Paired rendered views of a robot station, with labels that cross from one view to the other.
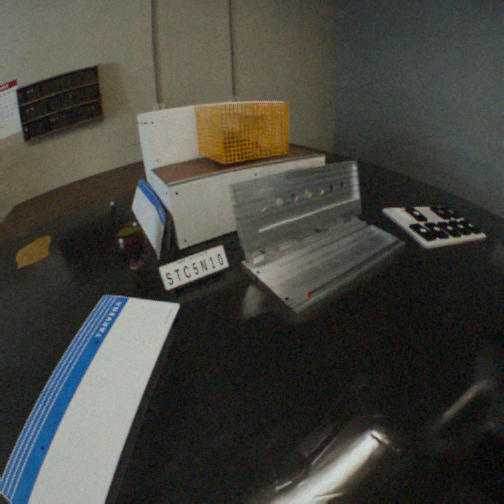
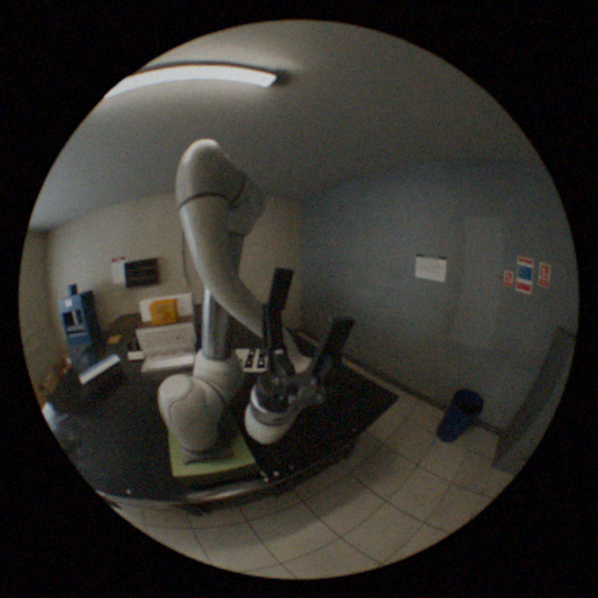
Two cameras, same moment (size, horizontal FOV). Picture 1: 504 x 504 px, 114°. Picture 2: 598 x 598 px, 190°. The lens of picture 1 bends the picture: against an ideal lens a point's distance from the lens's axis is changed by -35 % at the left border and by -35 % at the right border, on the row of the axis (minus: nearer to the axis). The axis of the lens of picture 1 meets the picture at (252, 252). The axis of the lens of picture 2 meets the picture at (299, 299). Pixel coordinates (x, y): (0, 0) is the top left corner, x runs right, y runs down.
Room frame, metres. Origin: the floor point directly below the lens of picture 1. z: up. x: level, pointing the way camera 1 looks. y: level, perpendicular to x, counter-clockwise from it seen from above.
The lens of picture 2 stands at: (-0.26, -1.15, 1.57)
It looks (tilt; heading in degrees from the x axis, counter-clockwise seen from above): 14 degrees down; 1
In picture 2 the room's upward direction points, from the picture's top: straight up
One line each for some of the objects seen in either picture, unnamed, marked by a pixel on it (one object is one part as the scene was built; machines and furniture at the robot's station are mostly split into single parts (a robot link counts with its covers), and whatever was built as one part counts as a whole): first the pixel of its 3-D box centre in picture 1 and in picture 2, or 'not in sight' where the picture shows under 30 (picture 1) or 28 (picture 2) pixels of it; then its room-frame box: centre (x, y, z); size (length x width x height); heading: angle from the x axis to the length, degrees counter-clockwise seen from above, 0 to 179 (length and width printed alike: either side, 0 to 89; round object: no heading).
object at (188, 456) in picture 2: not in sight; (205, 436); (0.00, -0.83, 1.03); 0.22 x 0.18 x 0.06; 124
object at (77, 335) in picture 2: not in sight; (83, 335); (0.54, 2.18, 0.79); 0.70 x 0.63 x 1.58; 124
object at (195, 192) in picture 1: (252, 152); (176, 318); (0.94, -0.02, 1.09); 0.75 x 0.40 x 0.38; 121
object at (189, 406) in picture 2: not in sight; (187, 410); (0.01, -0.82, 1.16); 0.18 x 0.16 x 0.22; 172
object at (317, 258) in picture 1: (334, 252); (168, 361); (0.52, -0.21, 0.92); 0.44 x 0.21 x 0.04; 121
